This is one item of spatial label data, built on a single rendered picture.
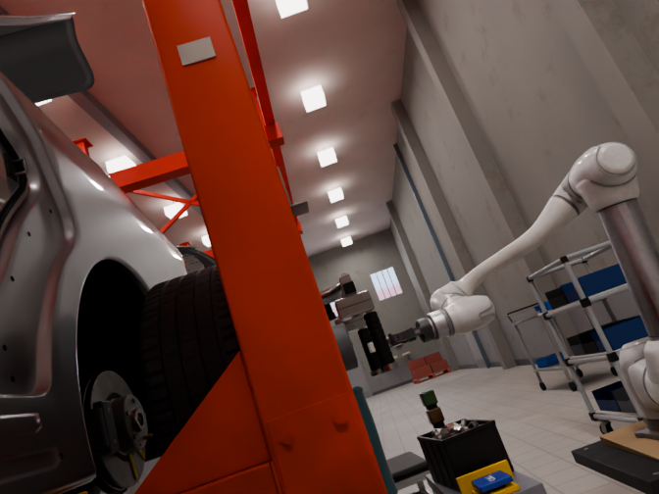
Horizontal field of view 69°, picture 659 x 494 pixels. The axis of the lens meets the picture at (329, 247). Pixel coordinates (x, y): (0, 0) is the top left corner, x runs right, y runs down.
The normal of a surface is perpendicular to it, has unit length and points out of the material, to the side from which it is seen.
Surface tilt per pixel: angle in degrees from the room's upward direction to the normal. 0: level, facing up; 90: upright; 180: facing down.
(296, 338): 90
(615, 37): 90
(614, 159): 87
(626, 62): 90
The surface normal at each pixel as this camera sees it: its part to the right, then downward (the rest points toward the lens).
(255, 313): -0.01, -0.29
